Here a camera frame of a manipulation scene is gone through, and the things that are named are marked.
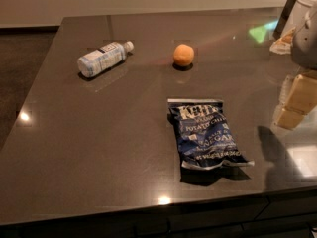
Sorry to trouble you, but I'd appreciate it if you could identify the blue chip bag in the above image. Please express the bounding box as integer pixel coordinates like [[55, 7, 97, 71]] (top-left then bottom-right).
[[167, 99, 254, 171]]

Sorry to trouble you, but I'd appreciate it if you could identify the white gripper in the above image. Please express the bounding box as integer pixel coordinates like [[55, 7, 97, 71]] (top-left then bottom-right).
[[275, 7, 317, 130]]

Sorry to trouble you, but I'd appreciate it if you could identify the crumpled snack wrapper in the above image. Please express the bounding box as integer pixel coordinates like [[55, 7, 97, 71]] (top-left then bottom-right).
[[269, 28, 295, 55]]

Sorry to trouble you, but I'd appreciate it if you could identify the clear plastic water bottle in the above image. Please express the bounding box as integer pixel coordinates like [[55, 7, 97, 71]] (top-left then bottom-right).
[[77, 41, 134, 78]]

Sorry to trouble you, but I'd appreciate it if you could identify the orange fruit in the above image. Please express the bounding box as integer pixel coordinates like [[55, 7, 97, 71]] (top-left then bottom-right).
[[173, 44, 194, 66]]

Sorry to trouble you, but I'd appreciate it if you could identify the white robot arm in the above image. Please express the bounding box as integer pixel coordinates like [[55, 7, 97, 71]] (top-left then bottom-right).
[[270, 0, 317, 130]]

